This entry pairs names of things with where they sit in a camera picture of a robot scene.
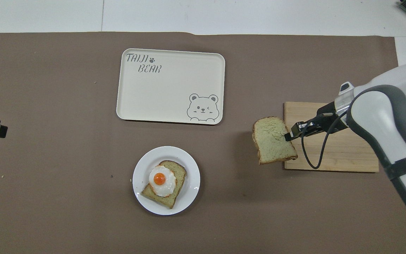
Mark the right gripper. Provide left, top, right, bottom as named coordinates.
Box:
left=315, top=102, right=347, bottom=134

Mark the plain bread slice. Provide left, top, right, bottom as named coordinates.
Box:
left=252, top=116, right=299, bottom=165

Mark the white round plate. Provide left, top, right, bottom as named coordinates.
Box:
left=133, top=146, right=201, bottom=216

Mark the wooden cutting board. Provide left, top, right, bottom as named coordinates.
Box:
left=283, top=102, right=380, bottom=173

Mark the bread slice under egg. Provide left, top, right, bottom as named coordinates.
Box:
left=141, top=161, right=187, bottom=209

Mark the cream tray with bear print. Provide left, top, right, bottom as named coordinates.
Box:
left=116, top=48, right=226, bottom=125

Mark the fried egg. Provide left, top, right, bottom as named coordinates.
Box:
left=149, top=164, right=177, bottom=197

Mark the black cable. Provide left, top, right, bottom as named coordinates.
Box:
left=301, top=112, right=348, bottom=170

